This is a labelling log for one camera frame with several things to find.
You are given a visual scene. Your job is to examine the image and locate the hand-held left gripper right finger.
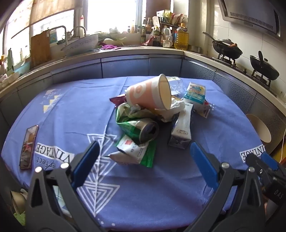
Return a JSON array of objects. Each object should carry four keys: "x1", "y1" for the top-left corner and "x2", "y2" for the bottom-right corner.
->
[{"x1": 189, "y1": 142, "x2": 267, "y2": 232}]

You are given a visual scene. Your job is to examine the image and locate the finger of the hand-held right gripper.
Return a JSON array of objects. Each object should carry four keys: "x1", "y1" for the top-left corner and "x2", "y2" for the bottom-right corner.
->
[
  {"x1": 246, "y1": 153, "x2": 276, "y2": 181},
  {"x1": 261, "y1": 153, "x2": 286, "y2": 177}
]

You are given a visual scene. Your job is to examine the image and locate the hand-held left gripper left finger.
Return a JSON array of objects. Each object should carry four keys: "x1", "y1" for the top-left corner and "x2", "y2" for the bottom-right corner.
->
[{"x1": 25, "y1": 140, "x2": 101, "y2": 232}]

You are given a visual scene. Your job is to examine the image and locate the beige waste bin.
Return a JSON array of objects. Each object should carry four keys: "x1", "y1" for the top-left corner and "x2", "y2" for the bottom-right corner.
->
[{"x1": 246, "y1": 114, "x2": 272, "y2": 143}]

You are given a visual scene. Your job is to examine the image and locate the white milk carton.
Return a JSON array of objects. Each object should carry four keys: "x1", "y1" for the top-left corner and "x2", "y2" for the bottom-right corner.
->
[{"x1": 168, "y1": 103, "x2": 194, "y2": 149}]

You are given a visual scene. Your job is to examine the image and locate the green white snack packet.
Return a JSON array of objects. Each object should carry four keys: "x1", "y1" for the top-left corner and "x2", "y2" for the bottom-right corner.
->
[{"x1": 108, "y1": 134, "x2": 157, "y2": 168}]

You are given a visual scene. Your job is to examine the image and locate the crushed green can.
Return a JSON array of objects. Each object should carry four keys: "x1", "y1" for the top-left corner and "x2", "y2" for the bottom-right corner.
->
[{"x1": 115, "y1": 103, "x2": 160, "y2": 146}]

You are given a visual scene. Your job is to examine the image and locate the white plastic bag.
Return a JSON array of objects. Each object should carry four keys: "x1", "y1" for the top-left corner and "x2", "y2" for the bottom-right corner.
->
[{"x1": 156, "y1": 98, "x2": 186, "y2": 123}]

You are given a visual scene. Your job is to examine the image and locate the maroon snack wrapper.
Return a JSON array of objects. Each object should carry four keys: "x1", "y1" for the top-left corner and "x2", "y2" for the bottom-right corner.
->
[{"x1": 109, "y1": 94, "x2": 128, "y2": 108}]

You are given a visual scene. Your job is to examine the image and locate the blue white carton box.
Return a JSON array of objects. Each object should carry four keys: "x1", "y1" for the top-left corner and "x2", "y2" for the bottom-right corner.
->
[{"x1": 183, "y1": 82, "x2": 207, "y2": 105}]

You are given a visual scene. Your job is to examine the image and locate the clear plastic bottle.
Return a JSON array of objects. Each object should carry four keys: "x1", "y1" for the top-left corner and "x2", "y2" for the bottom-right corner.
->
[{"x1": 166, "y1": 76, "x2": 187, "y2": 99}]

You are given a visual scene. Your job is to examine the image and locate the pink white paper cup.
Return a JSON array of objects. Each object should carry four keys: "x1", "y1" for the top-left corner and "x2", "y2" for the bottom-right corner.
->
[{"x1": 125, "y1": 74, "x2": 172, "y2": 111}]

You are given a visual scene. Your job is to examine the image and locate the blue printed tablecloth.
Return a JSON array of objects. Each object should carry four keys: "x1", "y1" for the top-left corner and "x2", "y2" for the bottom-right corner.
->
[{"x1": 1, "y1": 76, "x2": 265, "y2": 231}]

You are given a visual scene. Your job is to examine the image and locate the smartphone with pink case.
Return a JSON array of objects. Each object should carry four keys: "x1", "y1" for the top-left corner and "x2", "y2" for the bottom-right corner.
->
[{"x1": 19, "y1": 124, "x2": 39, "y2": 170}]

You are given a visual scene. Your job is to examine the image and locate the black pan with lid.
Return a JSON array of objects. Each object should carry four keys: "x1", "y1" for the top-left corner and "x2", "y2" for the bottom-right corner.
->
[{"x1": 250, "y1": 51, "x2": 280, "y2": 81}]

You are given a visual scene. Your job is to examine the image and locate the black gas stove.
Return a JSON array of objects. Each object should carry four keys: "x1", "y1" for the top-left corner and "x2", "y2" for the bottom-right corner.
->
[{"x1": 201, "y1": 53, "x2": 280, "y2": 97}]

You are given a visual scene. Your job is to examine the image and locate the blue grey kitchen cabinets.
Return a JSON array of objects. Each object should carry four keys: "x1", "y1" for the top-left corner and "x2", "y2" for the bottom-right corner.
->
[{"x1": 0, "y1": 55, "x2": 286, "y2": 157}]

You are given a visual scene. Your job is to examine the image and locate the white patterned basin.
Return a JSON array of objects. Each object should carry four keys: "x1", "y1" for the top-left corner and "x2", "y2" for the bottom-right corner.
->
[{"x1": 61, "y1": 34, "x2": 99, "y2": 57}]

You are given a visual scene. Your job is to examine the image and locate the wooden cutting board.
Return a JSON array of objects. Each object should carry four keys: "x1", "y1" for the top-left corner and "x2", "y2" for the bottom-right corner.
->
[{"x1": 30, "y1": 30, "x2": 52, "y2": 68}]

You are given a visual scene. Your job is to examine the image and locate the yellow cooking oil bottle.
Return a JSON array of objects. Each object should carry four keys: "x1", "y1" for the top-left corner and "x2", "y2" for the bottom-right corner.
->
[{"x1": 174, "y1": 23, "x2": 190, "y2": 50}]

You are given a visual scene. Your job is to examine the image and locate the pale green plastic bottle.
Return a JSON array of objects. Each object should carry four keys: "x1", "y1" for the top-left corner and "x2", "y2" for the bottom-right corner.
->
[{"x1": 7, "y1": 48, "x2": 14, "y2": 70}]

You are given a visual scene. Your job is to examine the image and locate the green onions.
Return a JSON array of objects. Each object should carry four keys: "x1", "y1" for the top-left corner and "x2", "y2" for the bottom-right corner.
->
[{"x1": 98, "y1": 34, "x2": 127, "y2": 43}]

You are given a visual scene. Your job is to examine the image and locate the white plastic jug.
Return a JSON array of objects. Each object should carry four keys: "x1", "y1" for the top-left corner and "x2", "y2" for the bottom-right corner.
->
[{"x1": 161, "y1": 26, "x2": 173, "y2": 48}]

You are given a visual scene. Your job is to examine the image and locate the steel kitchen faucet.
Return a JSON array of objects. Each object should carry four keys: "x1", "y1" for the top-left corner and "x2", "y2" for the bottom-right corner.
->
[{"x1": 46, "y1": 25, "x2": 68, "y2": 45}]

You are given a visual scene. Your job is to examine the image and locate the row of seasoning bottles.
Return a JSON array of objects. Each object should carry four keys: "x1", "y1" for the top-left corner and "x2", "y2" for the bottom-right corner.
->
[{"x1": 127, "y1": 17, "x2": 162, "y2": 46}]

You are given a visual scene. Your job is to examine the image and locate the steel range hood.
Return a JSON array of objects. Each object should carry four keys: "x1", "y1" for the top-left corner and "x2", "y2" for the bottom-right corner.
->
[{"x1": 218, "y1": 0, "x2": 282, "y2": 37}]

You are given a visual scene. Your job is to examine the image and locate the kitchen window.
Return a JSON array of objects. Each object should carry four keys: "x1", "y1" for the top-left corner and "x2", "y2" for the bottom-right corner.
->
[{"x1": 0, "y1": 0, "x2": 173, "y2": 67}]

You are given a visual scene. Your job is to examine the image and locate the pile of snack bags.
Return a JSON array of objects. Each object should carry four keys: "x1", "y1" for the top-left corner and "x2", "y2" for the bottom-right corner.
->
[{"x1": 152, "y1": 9, "x2": 188, "y2": 25}]

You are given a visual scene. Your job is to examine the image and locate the black wok with long handle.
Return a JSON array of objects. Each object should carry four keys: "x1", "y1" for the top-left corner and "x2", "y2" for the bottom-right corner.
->
[{"x1": 202, "y1": 32, "x2": 243, "y2": 60}]

